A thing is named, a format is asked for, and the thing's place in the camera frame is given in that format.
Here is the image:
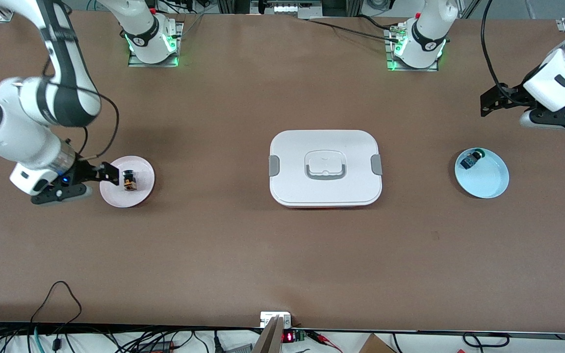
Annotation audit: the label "pink round plate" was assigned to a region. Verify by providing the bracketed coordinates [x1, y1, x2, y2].
[100, 155, 155, 208]

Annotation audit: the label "black cable across table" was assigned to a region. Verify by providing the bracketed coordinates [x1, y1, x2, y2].
[307, 15, 403, 44]

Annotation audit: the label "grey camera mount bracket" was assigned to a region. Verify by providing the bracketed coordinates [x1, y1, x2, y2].
[252, 311, 293, 353]

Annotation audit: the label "light blue round plate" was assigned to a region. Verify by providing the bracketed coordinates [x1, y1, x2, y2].
[455, 147, 510, 199]

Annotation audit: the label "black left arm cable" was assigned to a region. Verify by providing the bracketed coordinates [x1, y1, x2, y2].
[480, 0, 514, 96]

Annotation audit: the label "brown cardboard piece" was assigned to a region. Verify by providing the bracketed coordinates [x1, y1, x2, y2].
[359, 333, 396, 353]

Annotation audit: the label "red clip test leads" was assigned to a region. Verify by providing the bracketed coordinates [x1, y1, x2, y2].
[309, 330, 343, 352]

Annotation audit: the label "black coiled thin cable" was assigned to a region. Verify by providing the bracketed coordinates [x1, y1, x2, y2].
[462, 332, 511, 350]

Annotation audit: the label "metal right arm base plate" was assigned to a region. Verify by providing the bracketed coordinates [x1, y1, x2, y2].
[128, 22, 184, 68]

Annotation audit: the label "black blue small part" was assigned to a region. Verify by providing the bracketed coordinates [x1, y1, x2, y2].
[461, 149, 487, 170]

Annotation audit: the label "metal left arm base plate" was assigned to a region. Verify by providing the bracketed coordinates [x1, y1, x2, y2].
[385, 27, 439, 72]

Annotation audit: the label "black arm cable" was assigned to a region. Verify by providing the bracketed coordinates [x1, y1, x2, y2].
[480, 0, 514, 96]
[42, 59, 119, 163]

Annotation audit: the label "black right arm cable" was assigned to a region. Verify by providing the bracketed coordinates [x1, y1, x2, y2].
[42, 59, 119, 163]

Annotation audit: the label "black looped cable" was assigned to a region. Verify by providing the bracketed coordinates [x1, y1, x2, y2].
[30, 281, 83, 339]

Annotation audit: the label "white lidded lunch box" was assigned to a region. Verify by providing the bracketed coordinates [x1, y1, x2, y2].
[269, 129, 383, 209]

